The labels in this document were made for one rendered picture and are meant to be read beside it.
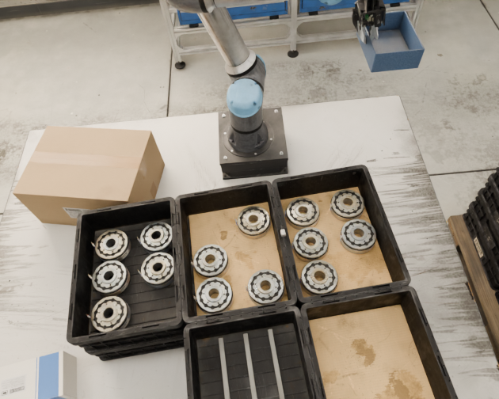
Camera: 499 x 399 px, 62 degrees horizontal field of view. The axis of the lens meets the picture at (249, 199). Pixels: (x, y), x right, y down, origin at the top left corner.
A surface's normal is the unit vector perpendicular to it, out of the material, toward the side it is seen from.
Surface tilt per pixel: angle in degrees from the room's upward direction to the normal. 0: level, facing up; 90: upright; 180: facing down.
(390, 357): 0
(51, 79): 0
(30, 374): 0
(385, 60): 90
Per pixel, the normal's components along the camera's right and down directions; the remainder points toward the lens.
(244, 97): -0.07, -0.40
